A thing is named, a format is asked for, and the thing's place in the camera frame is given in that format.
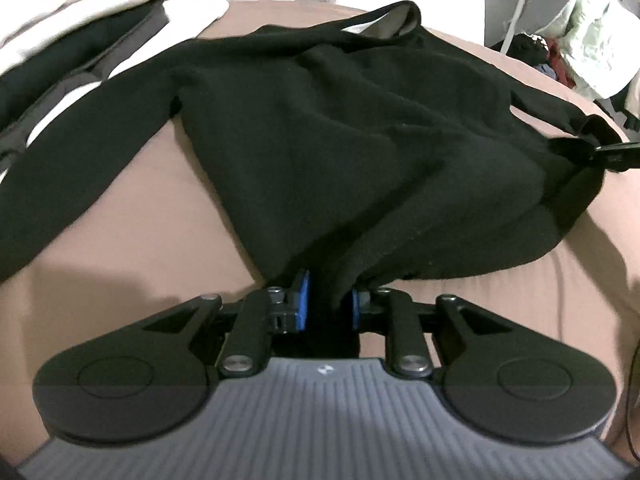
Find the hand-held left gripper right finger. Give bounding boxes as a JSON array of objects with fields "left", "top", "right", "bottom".
[{"left": 349, "top": 286, "right": 512, "bottom": 379}]

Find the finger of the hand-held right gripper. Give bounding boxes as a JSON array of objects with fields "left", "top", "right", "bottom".
[{"left": 594, "top": 142, "right": 640, "bottom": 172}]

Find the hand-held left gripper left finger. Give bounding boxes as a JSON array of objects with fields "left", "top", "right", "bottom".
[{"left": 141, "top": 269, "right": 314, "bottom": 379}]

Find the black sweater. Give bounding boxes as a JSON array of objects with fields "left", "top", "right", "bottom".
[{"left": 0, "top": 1, "right": 609, "bottom": 307}]

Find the clothes heap at right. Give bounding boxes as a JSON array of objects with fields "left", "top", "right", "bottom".
[{"left": 562, "top": 0, "right": 640, "bottom": 107}]

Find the dark red cloth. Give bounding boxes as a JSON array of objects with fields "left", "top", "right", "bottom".
[{"left": 546, "top": 37, "right": 582, "bottom": 89}]

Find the black dotted cloth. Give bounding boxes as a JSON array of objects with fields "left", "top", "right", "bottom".
[{"left": 510, "top": 32, "right": 552, "bottom": 69}]

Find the dark grey and black garment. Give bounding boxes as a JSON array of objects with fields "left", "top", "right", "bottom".
[{"left": 0, "top": 2, "right": 172, "bottom": 171}]

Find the white cloth pile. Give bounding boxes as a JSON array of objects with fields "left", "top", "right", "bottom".
[{"left": 0, "top": 0, "right": 231, "bottom": 77}]

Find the white cable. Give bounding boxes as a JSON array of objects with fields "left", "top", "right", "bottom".
[{"left": 500, "top": 0, "right": 537, "bottom": 56}]

